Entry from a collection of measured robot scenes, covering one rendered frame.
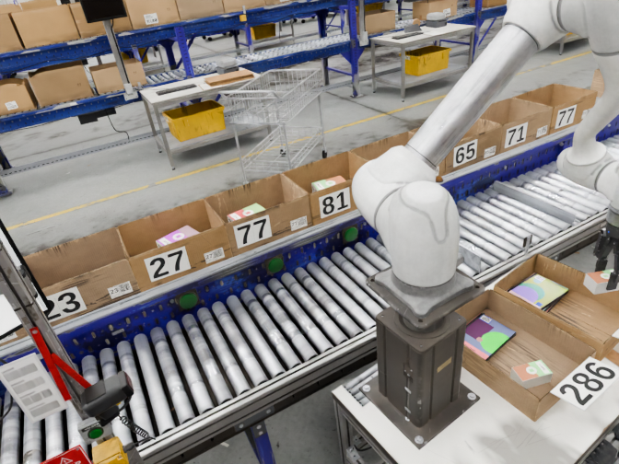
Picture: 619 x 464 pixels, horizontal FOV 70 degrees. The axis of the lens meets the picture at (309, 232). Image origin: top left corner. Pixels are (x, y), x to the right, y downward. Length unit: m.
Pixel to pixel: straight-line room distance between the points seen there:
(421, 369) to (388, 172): 0.51
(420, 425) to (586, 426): 0.45
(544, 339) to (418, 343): 0.62
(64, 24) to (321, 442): 5.18
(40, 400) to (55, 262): 0.90
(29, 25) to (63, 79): 0.62
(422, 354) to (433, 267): 0.25
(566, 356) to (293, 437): 1.28
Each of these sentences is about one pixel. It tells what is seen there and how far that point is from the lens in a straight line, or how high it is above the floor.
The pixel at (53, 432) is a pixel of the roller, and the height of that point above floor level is 0.75.
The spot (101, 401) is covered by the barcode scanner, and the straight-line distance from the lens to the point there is 1.27.
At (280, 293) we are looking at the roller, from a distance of 1.89.
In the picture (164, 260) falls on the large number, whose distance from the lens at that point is 1.83.
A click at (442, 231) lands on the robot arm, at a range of 1.01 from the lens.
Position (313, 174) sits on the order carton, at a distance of 2.28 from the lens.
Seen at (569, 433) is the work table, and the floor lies 0.75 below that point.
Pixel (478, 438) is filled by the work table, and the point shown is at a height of 0.75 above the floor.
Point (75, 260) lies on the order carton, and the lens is 2.11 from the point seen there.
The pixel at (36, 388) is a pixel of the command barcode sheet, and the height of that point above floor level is 1.14.
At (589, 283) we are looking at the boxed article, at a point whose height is 0.94.
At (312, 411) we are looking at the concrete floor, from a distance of 2.40.
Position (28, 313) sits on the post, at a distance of 1.17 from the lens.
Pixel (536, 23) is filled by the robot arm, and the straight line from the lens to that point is 1.24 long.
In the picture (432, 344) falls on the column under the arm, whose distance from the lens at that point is 1.20.
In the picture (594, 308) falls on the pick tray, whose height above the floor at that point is 0.76.
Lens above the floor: 1.95
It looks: 32 degrees down
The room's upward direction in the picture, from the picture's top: 8 degrees counter-clockwise
